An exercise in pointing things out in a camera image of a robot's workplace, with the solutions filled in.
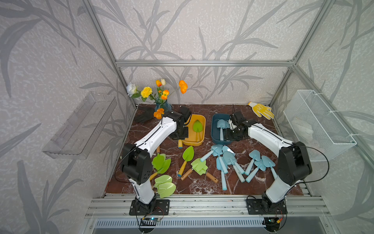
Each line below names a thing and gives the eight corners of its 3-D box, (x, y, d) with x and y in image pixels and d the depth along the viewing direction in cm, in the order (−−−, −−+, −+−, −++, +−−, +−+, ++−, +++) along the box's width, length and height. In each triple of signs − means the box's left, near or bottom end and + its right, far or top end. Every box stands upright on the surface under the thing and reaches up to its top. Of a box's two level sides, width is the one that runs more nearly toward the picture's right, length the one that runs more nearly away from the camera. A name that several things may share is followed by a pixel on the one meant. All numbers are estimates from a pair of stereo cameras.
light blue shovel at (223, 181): (222, 190, 81) (223, 188, 78) (220, 172, 87) (221, 170, 85) (226, 190, 81) (227, 188, 78) (224, 172, 87) (225, 170, 85)
